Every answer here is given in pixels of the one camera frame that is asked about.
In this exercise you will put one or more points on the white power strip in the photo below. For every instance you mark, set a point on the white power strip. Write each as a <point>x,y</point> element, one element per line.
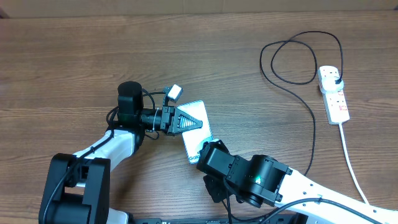
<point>335,103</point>

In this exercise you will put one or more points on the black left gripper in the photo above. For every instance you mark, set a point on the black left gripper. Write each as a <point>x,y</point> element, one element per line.
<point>171,119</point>

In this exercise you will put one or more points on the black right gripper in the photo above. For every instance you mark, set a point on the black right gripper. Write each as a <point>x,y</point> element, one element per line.
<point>219,195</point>

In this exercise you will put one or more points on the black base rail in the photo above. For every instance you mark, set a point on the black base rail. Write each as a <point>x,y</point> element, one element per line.
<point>277,219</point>

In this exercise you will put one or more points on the white charger adapter plug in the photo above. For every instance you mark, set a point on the white charger adapter plug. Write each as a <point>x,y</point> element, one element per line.
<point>330,85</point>

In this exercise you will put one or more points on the smartphone with lit screen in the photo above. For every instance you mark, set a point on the smartphone with lit screen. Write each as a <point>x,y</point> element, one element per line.
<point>194,139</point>

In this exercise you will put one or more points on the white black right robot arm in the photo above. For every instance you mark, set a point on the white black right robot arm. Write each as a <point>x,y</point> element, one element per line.
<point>264,180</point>

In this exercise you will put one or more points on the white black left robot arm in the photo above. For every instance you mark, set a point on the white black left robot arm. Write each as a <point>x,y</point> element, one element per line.
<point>77,186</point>

